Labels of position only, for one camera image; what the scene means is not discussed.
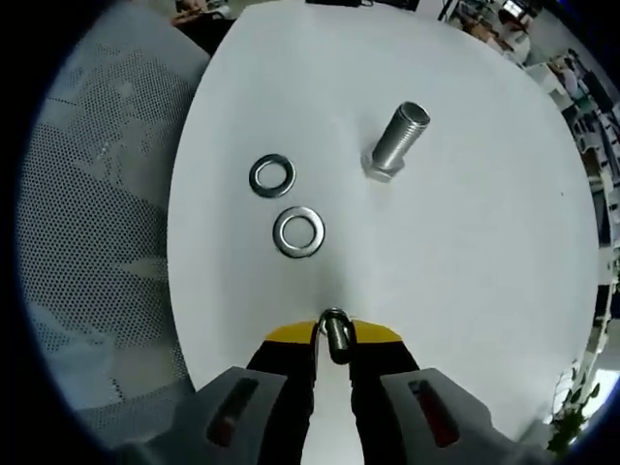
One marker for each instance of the large threaded steel stud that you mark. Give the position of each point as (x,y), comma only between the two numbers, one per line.
(397,140)

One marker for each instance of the small threaded steel stud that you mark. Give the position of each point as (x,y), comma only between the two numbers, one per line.
(337,344)

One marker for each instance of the grey mesh office chair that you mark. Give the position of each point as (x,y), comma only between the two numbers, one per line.
(97,218)

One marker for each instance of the large steel washer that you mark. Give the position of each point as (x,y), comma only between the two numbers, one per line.
(278,235)
(254,176)

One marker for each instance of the green plant in white pot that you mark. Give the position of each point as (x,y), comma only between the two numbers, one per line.
(576,412)

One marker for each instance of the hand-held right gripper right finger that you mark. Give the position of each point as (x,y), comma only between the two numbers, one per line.
(382,382)

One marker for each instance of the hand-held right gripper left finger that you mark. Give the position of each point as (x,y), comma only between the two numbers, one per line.
(281,382)

